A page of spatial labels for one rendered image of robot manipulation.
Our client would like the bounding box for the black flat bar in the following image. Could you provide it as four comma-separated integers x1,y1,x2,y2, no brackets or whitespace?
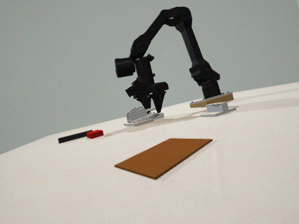
58,130,93,143

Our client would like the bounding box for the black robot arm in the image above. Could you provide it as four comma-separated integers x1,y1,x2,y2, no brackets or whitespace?
114,6,224,99

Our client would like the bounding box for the red rectangular block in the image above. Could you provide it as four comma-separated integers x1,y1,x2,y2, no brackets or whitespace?
86,130,104,139

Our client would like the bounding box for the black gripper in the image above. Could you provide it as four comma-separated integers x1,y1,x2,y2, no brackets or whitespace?
133,71,169,113

